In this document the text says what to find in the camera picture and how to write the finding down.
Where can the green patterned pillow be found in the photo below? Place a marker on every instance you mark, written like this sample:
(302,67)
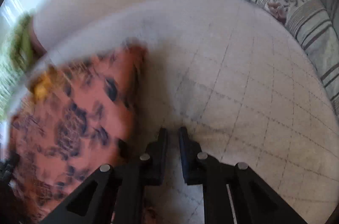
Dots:
(16,60)

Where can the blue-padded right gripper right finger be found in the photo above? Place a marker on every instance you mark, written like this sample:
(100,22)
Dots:
(231,194)

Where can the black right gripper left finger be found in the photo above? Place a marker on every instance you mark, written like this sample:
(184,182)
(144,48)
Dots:
(115,194)

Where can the orange floral blouse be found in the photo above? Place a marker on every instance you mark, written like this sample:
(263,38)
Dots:
(74,119)

